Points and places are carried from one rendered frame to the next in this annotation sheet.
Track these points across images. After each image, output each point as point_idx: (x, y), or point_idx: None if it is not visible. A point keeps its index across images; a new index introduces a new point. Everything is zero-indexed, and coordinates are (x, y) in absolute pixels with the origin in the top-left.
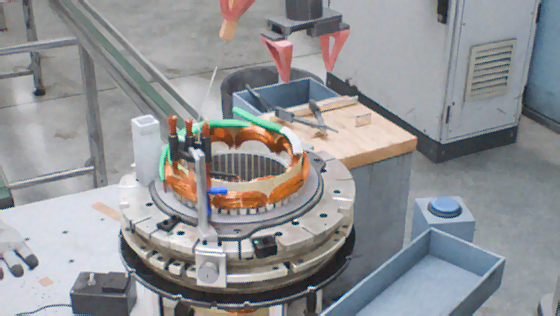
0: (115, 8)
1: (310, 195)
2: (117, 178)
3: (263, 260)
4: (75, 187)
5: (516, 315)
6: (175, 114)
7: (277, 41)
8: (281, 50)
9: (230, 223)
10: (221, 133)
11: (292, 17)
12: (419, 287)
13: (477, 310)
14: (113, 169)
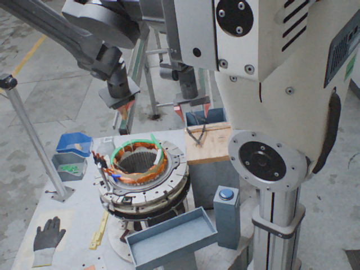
0: None
1: (157, 181)
2: (214, 104)
3: (129, 205)
4: (196, 106)
5: None
6: None
7: (175, 106)
8: (175, 111)
9: (121, 188)
10: (142, 144)
11: (182, 97)
12: (185, 231)
13: (352, 206)
14: (215, 99)
